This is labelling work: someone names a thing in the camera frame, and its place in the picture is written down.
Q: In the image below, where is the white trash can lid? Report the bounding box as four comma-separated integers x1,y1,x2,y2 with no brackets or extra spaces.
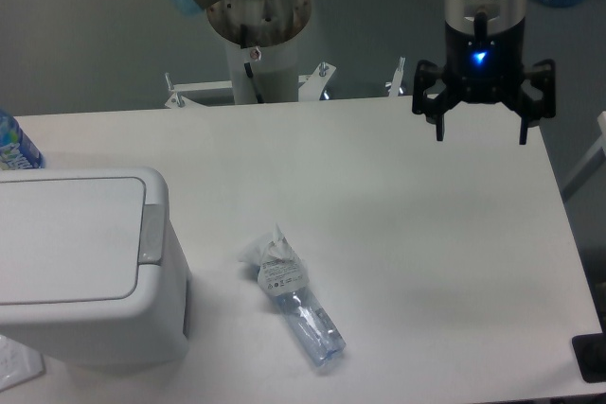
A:
1,178,145,306

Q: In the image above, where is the white trash can body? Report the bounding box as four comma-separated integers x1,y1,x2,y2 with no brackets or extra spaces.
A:
1,167,191,366

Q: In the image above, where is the black device at table edge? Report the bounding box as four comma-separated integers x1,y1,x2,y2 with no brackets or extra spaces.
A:
572,333,605,383

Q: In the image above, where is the crushed clear plastic bottle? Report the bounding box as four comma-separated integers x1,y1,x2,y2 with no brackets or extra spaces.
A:
258,247,347,367

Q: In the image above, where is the grey lid push button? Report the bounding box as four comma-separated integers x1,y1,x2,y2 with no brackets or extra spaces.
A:
138,204,166,265

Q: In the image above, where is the blue labelled water bottle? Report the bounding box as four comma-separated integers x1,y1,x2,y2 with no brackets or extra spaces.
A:
1,111,45,170

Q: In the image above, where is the clear plastic packet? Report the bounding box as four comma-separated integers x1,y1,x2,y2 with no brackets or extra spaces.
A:
1,336,45,392

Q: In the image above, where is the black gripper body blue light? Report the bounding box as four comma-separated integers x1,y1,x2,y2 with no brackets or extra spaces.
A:
443,25,525,104

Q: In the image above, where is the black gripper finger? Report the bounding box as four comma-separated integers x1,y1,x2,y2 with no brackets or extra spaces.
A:
508,59,557,146
412,60,460,141

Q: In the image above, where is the white frame leg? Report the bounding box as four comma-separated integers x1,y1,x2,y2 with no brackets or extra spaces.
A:
561,112,605,203

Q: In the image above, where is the white metal table bracket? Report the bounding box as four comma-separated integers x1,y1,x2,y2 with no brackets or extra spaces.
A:
164,61,337,109

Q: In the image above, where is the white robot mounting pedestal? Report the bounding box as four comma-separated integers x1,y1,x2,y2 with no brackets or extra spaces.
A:
205,0,313,105

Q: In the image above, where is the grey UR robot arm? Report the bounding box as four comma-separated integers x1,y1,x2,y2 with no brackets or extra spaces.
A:
171,0,556,138

